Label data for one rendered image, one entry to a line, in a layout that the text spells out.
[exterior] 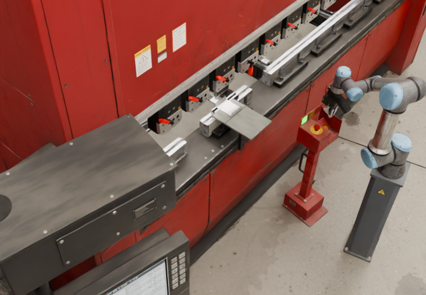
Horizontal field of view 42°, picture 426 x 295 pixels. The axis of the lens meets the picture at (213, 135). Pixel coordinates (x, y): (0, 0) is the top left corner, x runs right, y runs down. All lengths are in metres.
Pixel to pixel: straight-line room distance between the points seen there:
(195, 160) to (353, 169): 1.59
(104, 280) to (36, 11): 0.78
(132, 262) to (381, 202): 1.87
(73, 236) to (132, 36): 0.95
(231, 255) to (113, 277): 1.97
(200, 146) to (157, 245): 1.31
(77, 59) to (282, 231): 2.36
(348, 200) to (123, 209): 2.68
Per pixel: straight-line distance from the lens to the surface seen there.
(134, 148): 1.53
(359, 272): 3.68
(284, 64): 3.38
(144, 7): 2.14
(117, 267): 1.75
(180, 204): 2.92
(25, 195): 1.48
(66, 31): 1.62
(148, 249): 1.74
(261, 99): 3.26
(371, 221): 3.42
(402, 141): 3.02
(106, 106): 1.88
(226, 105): 3.02
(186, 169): 2.87
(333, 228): 3.82
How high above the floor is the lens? 3.07
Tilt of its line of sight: 46 degrees down
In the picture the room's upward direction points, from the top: 2 degrees clockwise
